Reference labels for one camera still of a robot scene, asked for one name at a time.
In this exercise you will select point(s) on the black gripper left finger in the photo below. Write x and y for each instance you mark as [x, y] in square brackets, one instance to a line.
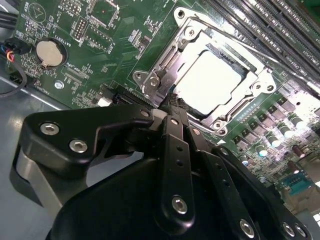
[65, 130]

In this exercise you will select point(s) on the metal socket cover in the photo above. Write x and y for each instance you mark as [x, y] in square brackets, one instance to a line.
[243, 90]

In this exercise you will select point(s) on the silver topped CPU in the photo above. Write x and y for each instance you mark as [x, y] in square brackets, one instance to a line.
[212, 80]

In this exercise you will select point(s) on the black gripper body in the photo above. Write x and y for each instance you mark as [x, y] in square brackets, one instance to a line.
[112, 205]

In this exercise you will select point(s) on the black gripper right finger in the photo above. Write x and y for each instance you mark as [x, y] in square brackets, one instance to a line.
[225, 175]

